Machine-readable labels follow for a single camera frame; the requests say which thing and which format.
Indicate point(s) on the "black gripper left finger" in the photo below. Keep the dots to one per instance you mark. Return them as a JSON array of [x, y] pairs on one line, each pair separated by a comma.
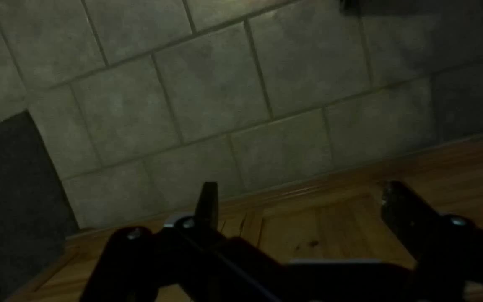
[[196, 263]]

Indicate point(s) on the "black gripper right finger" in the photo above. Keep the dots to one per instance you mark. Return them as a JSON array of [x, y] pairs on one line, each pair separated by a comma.
[[452, 258]]

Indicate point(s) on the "wooden cabinet top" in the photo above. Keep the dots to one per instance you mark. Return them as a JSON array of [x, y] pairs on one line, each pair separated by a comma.
[[464, 179]]

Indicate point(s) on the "dark grey floor mat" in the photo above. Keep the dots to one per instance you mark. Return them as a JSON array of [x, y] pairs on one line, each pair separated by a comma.
[[11, 207]]

